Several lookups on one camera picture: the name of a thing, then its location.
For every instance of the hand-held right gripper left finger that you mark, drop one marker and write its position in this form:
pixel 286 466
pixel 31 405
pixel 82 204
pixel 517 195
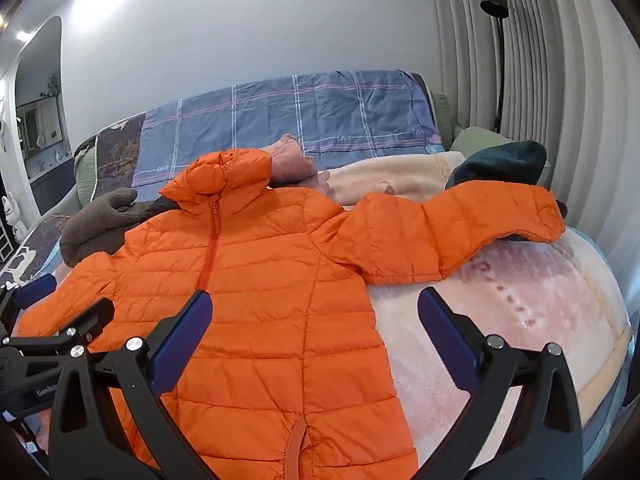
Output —
pixel 182 330

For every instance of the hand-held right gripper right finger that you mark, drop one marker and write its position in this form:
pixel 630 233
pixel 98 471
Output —
pixel 442 322

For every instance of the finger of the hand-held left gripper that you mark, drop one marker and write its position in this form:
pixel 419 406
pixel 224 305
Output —
pixel 35 290
pixel 92 317

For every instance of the orange puffer jacket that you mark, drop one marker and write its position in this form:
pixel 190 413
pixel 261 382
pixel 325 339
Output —
pixel 280 270

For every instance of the white animal figurine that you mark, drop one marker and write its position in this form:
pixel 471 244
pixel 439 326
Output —
pixel 10 215

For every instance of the cream pink plush blanket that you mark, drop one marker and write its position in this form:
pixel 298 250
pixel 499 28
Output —
pixel 525 320

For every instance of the brown fleece garment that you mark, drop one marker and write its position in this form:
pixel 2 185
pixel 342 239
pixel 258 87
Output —
pixel 95 225

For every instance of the dark floral bed cover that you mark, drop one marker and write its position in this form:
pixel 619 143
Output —
pixel 117 147

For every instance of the dark teal garment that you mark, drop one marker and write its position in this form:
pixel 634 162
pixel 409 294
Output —
pixel 500 165

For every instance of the green pillow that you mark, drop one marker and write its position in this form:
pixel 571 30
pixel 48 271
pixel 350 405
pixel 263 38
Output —
pixel 475 139

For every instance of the pink garment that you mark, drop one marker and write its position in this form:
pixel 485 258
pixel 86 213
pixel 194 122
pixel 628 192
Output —
pixel 292 165

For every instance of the green headboard cushion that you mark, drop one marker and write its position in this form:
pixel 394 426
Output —
pixel 442 120

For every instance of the blue plaid pillow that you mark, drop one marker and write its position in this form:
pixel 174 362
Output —
pixel 325 110

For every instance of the grey curtain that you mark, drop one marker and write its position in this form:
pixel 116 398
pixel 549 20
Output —
pixel 550 85

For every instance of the black floor lamp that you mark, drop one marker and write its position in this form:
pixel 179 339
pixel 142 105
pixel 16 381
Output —
pixel 495 2

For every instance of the arched wall mirror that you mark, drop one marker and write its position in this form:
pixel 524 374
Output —
pixel 40 120

